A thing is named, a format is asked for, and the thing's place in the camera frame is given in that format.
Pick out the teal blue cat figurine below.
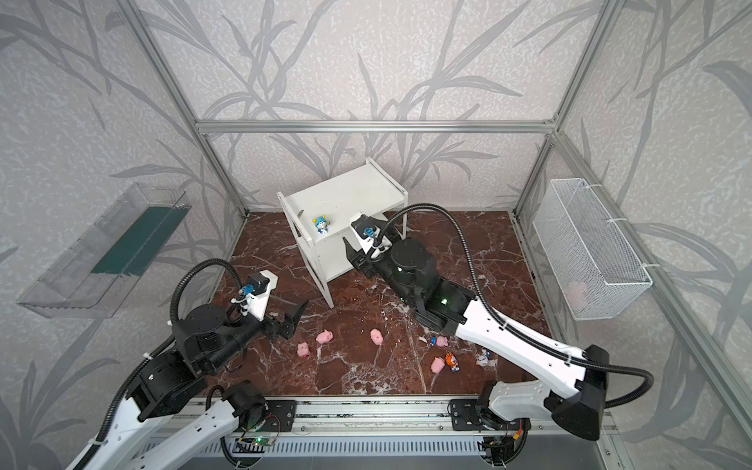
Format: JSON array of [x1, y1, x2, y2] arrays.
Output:
[[311, 215, 329, 235]]

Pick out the pink hat blue figurine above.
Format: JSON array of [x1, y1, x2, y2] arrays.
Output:
[[429, 336, 448, 348]]

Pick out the white blue round figurine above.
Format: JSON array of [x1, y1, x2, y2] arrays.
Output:
[[476, 350, 497, 368]]

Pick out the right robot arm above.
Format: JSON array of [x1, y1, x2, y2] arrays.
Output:
[[344, 238, 609, 441]]

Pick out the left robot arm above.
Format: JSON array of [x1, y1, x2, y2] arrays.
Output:
[[70, 302, 307, 469]]

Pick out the white two-tier metal shelf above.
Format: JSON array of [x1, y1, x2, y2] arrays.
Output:
[[277, 158, 409, 307]]

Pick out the pink pig toy far left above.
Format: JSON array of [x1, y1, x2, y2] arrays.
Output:
[[297, 343, 311, 358]]

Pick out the pink pig toy left-centre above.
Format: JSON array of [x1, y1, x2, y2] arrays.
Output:
[[315, 330, 333, 345]]

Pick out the pink pig toy centre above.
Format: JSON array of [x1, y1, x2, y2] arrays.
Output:
[[370, 329, 384, 346]]

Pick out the green circuit board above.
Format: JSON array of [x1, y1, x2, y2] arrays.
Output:
[[236, 435, 278, 452]]

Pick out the pink pig toy right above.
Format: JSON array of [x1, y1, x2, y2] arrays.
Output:
[[430, 358, 446, 374]]

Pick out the orange blue figurine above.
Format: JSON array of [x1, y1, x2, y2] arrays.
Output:
[[445, 352, 460, 372]]

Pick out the pink toy in basket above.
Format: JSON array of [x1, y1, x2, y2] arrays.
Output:
[[564, 281, 589, 313]]

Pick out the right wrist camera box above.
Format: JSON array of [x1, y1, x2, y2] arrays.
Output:
[[350, 213, 387, 260]]

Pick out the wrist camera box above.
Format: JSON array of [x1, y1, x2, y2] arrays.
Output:
[[350, 213, 387, 260], [233, 270, 278, 321]]

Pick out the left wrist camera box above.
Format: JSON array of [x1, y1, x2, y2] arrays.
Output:
[[233, 270, 278, 321]]

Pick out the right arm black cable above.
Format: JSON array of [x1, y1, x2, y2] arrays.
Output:
[[375, 202, 654, 409]]

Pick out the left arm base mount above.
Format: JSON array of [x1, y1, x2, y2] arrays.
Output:
[[205, 381, 298, 469]]

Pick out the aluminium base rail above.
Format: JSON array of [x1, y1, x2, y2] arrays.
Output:
[[198, 396, 635, 469]]

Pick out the clear plastic wall bin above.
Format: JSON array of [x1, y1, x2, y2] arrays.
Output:
[[18, 183, 192, 319]]

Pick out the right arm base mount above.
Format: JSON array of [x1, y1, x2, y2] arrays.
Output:
[[446, 381, 531, 469]]

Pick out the white wire mesh basket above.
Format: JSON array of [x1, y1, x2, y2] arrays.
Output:
[[533, 178, 653, 321]]

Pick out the aluminium enclosure frame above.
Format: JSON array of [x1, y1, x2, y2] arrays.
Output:
[[115, 1, 751, 438]]

